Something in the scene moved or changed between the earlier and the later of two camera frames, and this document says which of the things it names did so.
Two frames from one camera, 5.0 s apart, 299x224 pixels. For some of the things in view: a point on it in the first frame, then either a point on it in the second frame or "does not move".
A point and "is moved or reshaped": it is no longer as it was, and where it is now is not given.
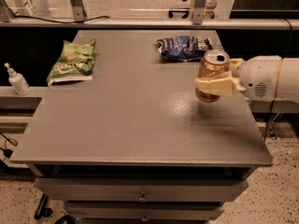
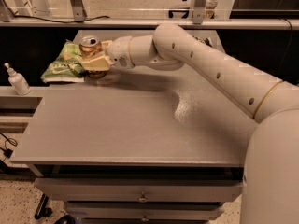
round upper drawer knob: (143, 198) does not move
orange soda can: (213, 63) is moved or reshaped
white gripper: (260, 77) -> (119, 52)
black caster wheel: (41, 210) does not move
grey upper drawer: (140, 189) does not move
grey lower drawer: (146, 211) does not move
